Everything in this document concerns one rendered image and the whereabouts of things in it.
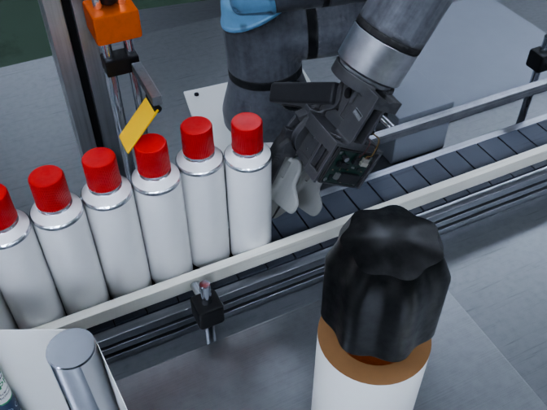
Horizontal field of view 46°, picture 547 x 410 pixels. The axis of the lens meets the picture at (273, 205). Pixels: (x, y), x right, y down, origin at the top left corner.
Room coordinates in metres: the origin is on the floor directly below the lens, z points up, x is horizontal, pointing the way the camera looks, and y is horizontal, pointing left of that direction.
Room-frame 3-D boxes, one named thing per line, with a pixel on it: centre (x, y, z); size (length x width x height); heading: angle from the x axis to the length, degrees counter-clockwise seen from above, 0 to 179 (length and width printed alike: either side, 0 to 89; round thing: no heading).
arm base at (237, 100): (0.87, 0.01, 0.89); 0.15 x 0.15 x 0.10
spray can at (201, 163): (0.53, 0.08, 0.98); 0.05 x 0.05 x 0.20
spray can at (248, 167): (0.54, 0.03, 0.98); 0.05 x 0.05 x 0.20
